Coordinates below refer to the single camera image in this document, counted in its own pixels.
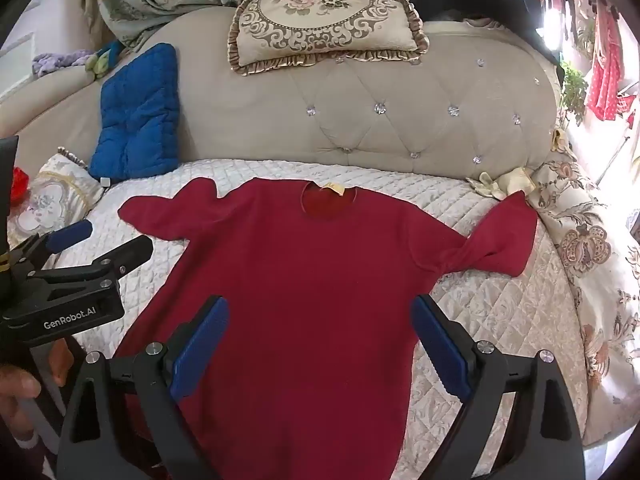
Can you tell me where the small red object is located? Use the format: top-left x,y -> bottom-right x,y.
12,166 -> 32,207

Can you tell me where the cream crumpled cloth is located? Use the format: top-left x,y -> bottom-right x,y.
466,169 -> 534,202

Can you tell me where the green cloth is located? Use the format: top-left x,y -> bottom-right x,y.
86,41 -> 122,79

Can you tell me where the white quilted bedspread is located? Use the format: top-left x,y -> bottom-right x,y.
47,159 -> 588,480

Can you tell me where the beige tufted headboard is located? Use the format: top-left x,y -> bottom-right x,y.
0,12 -> 563,181

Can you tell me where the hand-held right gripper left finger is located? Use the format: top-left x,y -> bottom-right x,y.
56,295 -> 231,480

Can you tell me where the small white embroidered pillow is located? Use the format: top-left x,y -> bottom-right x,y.
9,147 -> 104,248

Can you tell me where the red hanging garment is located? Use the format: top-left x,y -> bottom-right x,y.
586,4 -> 627,122

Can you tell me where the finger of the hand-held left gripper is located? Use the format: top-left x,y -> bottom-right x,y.
10,219 -> 94,272
29,235 -> 154,289

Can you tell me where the floral embroidered ruffled pillow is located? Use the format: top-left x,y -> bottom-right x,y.
227,0 -> 430,77

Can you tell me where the purple cloth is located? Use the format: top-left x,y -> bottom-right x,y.
31,51 -> 97,79

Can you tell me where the red sweater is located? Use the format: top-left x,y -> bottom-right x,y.
115,177 -> 539,480

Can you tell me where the person's left hand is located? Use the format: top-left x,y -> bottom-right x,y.
0,337 -> 76,413

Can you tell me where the blue quilted cushion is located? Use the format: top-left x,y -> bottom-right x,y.
89,42 -> 181,184

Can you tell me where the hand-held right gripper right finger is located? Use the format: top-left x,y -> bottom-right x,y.
410,295 -> 586,480

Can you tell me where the floral patterned duvet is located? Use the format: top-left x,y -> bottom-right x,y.
525,159 -> 640,447

